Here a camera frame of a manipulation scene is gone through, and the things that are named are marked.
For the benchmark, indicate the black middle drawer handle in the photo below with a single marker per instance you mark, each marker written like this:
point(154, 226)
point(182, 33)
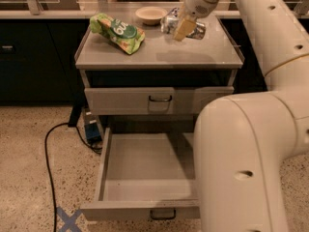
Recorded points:
point(163, 214)

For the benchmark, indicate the blue power box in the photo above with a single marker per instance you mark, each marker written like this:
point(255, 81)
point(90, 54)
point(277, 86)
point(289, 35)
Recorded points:
point(90, 127)

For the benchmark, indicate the silver redbull can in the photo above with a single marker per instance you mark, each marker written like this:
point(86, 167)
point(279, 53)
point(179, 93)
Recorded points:
point(170, 22)

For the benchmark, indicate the closed grey top drawer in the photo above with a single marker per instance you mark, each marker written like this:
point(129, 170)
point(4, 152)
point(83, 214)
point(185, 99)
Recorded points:
point(134, 101)

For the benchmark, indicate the grey drawer cabinet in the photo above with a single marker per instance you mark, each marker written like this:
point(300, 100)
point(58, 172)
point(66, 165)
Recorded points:
point(159, 62)

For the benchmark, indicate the open grey middle drawer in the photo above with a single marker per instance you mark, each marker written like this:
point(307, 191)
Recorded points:
point(139, 172)

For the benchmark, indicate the blue tape cross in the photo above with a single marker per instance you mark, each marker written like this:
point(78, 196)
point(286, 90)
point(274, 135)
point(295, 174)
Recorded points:
point(69, 221)

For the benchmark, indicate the black top drawer handle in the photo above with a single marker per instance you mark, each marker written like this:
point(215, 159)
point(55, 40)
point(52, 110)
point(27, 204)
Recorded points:
point(151, 99)

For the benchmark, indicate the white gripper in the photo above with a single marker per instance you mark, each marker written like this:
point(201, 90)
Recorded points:
point(197, 7)

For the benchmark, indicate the black drawer handle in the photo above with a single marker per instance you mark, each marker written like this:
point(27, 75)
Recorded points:
point(151, 99)
point(163, 214)

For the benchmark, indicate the beige bowl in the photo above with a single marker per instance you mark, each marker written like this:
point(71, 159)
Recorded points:
point(151, 15)

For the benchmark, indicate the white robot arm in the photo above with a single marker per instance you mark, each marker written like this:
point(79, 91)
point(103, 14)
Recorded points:
point(241, 140)

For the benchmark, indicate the dark background counter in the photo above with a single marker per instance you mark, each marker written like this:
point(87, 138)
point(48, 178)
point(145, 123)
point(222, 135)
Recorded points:
point(37, 61)

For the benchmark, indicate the green chips bag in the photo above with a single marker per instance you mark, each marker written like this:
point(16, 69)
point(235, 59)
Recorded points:
point(126, 36)

